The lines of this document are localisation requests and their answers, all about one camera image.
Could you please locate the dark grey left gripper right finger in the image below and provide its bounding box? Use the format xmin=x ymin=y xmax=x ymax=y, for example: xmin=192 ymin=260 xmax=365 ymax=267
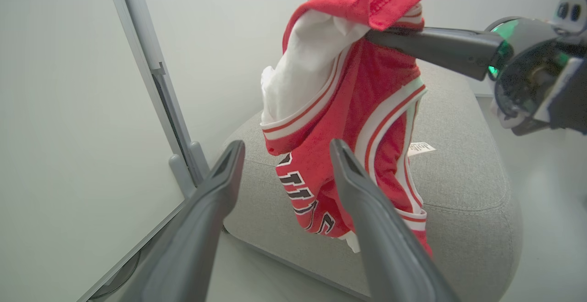
xmin=330 ymin=138 xmax=460 ymax=302

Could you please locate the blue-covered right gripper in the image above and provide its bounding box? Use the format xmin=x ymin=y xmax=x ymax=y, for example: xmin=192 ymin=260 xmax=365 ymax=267
xmin=365 ymin=16 xmax=587 ymax=137

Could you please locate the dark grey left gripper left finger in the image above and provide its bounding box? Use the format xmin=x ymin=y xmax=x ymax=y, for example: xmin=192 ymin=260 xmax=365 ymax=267
xmin=118 ymin=140 xmax=246 ymax=302

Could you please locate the red white basketball jersey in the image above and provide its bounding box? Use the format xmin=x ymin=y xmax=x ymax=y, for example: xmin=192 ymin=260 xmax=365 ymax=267
xmin=260 ymin=0 xmax=437 ymax=258

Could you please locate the grey upholstered seat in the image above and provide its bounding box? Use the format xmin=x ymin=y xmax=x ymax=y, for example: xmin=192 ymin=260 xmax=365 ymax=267
xmin=222 ymin=60 xmax=524 ymax=302

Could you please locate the grey partition foot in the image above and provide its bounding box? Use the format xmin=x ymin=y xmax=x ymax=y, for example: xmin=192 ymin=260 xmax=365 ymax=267
xmin=168 ymin=154 xmax=199 ymax=198
xmin=189 ymin=141 xmax=212 ymax=186

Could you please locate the wide white partition panel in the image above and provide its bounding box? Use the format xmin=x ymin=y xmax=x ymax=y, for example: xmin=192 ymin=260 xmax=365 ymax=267
xmin=0 ymin=0 xmax=202 ymax=302

